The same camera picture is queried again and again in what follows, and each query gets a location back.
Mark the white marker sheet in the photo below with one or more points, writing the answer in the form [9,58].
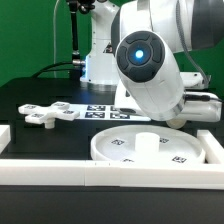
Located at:
[102,112]

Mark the white cross-shaped table base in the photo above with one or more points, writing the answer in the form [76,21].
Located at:
[36,114]

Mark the white U-shaped fence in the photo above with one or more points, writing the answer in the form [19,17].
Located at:
[207,175]

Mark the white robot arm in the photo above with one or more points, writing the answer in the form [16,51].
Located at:
[133,49]

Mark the black camera pole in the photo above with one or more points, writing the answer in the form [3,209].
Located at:
[84,7]

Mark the white round table top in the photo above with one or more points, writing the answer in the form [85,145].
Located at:
[146,144]

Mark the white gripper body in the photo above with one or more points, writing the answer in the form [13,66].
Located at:
[199,106]

